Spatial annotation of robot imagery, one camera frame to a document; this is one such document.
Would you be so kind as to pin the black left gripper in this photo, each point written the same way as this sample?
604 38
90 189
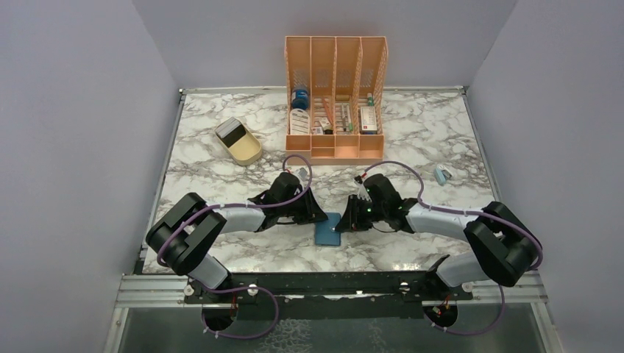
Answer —
312 212

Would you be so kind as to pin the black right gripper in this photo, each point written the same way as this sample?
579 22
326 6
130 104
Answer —
351 220

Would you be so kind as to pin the teal leather card holder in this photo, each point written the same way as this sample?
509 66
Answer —
324 232

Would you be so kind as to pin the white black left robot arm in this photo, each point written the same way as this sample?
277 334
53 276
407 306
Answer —
183 236

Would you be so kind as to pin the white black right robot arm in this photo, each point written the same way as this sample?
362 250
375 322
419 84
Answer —
502 249

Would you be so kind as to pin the white rounded label card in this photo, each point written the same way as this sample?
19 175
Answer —
299 122

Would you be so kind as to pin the silver credit card in tray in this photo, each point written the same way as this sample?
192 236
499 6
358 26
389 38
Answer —
230 131

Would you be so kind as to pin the light blue small clip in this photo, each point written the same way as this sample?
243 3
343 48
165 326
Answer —
442 175

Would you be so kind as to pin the beige oval tray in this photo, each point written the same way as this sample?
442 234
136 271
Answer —
246 150

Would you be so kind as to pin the white red box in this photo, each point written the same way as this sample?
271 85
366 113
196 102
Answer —
368 121

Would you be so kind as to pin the pens in organizer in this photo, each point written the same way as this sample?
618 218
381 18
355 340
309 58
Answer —
345 117

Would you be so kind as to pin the blue tape roll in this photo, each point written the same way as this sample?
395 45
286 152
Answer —
300 99

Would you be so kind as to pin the orange desk file organizer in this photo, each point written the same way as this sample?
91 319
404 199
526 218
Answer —
337 69

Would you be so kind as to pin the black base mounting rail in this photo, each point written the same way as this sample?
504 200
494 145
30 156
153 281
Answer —
323 295

